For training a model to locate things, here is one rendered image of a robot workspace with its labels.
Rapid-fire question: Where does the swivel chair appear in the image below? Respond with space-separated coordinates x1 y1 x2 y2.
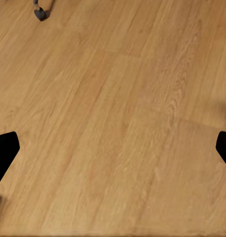
34 0 47 21

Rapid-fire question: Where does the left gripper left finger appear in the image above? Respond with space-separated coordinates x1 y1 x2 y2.
0 131 20 181

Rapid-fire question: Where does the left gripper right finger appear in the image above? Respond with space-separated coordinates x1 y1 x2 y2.
216 131 226 163

